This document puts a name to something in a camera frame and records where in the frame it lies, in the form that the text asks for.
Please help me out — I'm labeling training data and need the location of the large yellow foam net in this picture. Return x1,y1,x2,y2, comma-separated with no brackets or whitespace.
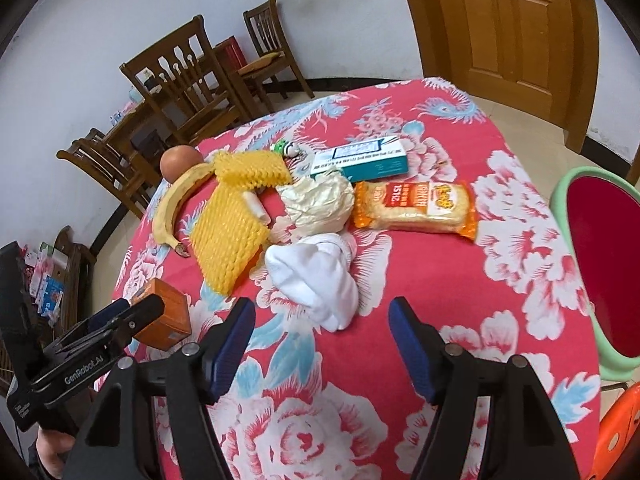
192,182,271,296

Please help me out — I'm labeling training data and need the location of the orange snack packet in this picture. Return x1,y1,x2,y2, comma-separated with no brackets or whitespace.
352,180,478,245

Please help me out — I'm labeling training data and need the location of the red green round plate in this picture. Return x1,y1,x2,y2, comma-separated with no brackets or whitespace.
549,166,640,382

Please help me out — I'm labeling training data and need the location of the wooden bench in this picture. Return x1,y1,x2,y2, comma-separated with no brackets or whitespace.
0,225,96,396

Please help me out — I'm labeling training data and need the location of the person's left hand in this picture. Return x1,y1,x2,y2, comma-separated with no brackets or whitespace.
29,430,77,480

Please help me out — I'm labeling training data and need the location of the wooden door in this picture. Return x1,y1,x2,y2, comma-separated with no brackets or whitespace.
395,0,601,153

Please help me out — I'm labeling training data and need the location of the cream paper ball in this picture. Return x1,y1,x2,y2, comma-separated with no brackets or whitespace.
276,170,356,236

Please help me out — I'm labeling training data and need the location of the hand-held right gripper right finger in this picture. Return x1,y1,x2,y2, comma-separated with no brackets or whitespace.
389,296,581,480

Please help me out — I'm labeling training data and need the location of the pile of small packets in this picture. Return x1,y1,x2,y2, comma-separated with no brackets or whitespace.
27,242,68,328

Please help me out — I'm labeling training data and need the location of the yellow seat cushion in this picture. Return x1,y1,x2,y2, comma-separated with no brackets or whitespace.
239,51,284,73

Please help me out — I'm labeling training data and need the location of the small white paper roll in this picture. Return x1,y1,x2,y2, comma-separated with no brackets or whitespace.
243,191,271,222

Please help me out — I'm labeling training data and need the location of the banana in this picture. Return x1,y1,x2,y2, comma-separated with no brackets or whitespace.
151,162,218,258

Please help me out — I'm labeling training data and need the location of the red floral tablecloth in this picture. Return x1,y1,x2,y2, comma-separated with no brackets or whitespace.
112,77,601,480

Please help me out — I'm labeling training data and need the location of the green toy figure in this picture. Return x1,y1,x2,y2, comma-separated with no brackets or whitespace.
270,139,303,161

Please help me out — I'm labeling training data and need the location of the apple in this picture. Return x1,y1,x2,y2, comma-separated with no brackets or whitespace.
160,145,205,181

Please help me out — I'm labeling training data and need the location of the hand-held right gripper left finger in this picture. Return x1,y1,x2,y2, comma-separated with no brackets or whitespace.
75,297,257,480

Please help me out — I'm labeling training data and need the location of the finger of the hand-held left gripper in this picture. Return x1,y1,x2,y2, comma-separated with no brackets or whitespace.
52,294,166,361
86,298,135,335

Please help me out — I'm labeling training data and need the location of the small yellow foam net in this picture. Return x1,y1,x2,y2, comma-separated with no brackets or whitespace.
212,150,295,191

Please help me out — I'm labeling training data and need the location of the orange plastic stool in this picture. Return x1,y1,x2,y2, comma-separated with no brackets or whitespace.
582,382,640,480

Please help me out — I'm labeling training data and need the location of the wooden chair with cushion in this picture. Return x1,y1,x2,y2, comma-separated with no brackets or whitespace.
243,0,315,111

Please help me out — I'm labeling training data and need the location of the teal and white carton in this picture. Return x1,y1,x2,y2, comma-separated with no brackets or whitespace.
310,136,408,182

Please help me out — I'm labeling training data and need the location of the white tissue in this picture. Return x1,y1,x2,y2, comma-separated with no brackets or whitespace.
264,232,361,333

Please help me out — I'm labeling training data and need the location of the small orange box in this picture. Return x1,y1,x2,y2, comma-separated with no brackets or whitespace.
131,278,192,350

